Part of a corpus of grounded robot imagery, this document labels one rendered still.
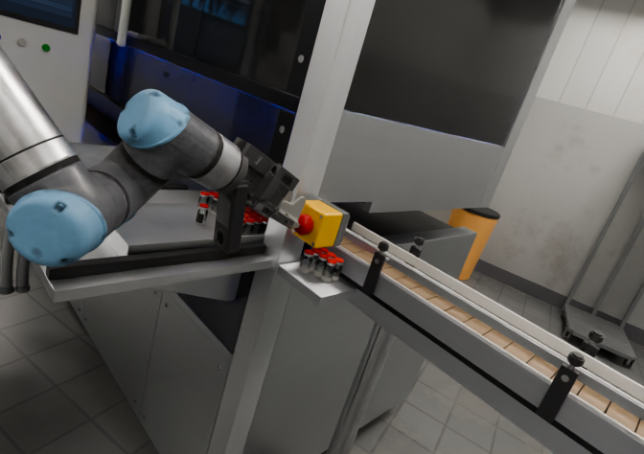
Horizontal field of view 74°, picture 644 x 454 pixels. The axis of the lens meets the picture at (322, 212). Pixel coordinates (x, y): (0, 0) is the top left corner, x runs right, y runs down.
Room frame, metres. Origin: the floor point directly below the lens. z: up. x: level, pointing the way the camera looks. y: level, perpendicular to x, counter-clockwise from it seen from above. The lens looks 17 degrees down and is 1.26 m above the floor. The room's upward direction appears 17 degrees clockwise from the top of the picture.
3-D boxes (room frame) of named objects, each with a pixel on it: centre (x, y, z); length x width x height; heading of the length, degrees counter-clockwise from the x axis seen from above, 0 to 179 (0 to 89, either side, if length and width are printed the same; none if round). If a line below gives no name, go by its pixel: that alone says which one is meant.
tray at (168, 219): (0.85, 0.28, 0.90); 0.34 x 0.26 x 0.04; 139
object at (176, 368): (1.85, 0.53, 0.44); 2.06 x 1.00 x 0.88; 50
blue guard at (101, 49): (1.47, 0.84, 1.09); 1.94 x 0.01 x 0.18; 50
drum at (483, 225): (3.55, -1.24, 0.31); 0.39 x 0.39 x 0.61
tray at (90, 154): (1.08, 0.53, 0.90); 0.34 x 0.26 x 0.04; 140
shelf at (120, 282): (0.92, 0.44, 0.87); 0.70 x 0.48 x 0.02; 50
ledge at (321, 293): (0.81, -0.04, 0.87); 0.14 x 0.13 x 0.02; 140
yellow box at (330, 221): (0.79, 0.00, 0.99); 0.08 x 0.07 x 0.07; 140
